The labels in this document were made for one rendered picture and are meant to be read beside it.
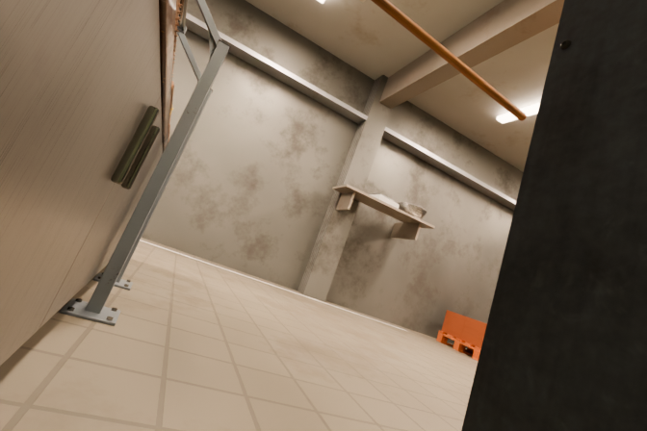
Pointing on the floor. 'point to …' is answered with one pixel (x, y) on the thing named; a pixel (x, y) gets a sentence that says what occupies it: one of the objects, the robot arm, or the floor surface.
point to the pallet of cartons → (462, 334)
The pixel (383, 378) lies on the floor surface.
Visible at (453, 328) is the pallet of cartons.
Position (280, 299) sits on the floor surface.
